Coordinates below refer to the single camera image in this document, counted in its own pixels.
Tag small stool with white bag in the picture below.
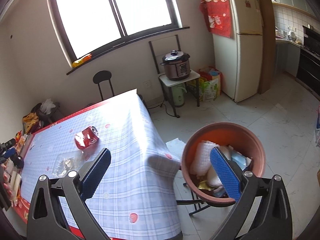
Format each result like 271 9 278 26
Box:
31 99 64 127

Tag yellow snack bags pile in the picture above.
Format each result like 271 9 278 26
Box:
22 113 43 134

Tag person's left hand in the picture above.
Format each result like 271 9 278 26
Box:
1 164 14 200

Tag white tissue trash in bin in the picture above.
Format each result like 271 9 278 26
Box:
189 141 233 187

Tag red cloth on refrigerator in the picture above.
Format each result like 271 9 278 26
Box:
200 0 232 38

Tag green and red shopping bags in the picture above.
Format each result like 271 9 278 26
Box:
198 67 222 102

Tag gold foil wrapper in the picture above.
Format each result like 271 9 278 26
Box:
197 180 215 191

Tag yellow item on windowsill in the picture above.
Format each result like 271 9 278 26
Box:
72 53 92 68

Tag black stove and oven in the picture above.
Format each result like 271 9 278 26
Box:
296 26 320 96

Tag small white side table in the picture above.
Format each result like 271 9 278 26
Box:
158 70 201 118

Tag clear plastic clamshell container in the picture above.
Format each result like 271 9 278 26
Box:
52 150 85 178

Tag window with dark frame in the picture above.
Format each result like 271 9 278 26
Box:
49 0 184 72

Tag electric pressure cooker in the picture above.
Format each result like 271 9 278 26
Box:
161 50 191 81

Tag terracotta plastic trash bin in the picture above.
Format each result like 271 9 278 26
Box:
181 122 266 207

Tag black round stool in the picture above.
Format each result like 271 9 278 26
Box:
92 70 116 101

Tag white refrigerator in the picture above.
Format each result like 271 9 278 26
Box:
212 0 263 102

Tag green electric kettle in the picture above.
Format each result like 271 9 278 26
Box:
171 84 187 107

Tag crushed red soda can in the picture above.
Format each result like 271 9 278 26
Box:
74 126 99 150

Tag blue plaid tablecloth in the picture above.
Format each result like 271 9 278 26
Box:
12 88 185 240

